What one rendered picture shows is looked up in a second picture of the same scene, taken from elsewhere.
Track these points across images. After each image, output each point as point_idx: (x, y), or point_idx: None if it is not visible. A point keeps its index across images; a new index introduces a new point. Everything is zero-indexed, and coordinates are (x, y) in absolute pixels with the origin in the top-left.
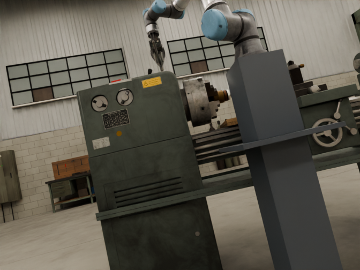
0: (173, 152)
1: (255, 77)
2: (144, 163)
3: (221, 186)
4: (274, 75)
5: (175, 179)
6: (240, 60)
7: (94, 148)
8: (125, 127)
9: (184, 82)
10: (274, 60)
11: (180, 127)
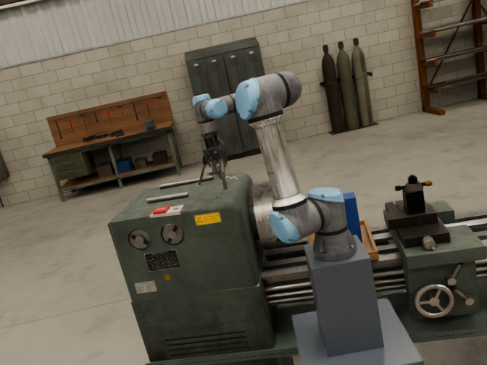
0: (237, 304)
1: (331, 291)
2: (200, 313)
3: (293, 349)
4: (355, 290)
5: (239, 333)
6: (314, 271)
7: (137, 292)
8: (175, 271)
9: (254, 198)
10: (358, 271)
11: (246, 277)
